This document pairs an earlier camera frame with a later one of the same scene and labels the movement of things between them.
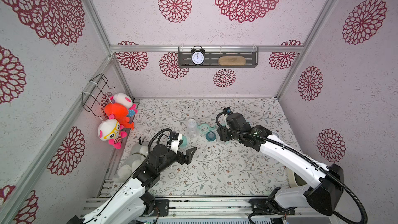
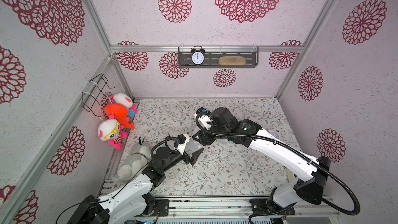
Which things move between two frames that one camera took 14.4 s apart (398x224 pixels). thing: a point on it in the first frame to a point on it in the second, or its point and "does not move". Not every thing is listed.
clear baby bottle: [192, 130] to [193, 146]
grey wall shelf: [213, 54] does not move
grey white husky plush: [126, 170] does not move
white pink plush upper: [124, 99] does not move
